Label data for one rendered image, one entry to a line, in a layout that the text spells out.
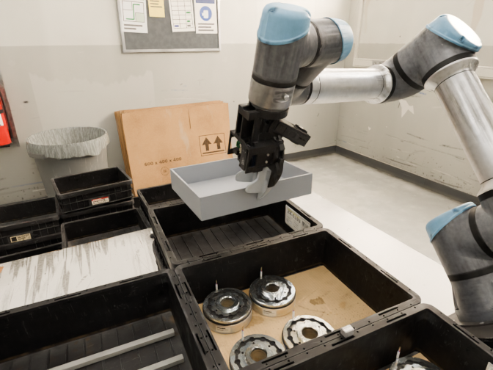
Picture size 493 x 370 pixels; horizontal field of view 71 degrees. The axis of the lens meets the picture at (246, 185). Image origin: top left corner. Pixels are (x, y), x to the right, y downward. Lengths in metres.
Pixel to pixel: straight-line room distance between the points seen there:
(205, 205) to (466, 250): 0.56
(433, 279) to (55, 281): 1.14
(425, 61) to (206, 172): 0.57
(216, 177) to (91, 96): 2.49
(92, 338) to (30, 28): 2.73
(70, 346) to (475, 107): 0.94
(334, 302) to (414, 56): 0.59
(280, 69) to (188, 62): 2.92
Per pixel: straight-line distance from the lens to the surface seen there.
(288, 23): 0.54
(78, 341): 0.81
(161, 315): 0.81
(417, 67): 0.94
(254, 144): 0.61
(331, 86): 0.78
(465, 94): 0.89
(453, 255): 0.89
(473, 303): 0.89
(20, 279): 1.29
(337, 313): 0.82
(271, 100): 0.58
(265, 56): 0.56
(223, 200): 0.69
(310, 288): 0.87
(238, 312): 0.75
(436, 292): 1.18
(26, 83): 3.28
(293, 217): 1.02
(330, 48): 0.63
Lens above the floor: 1.38
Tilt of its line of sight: 23 degrees down
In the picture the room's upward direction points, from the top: straight up
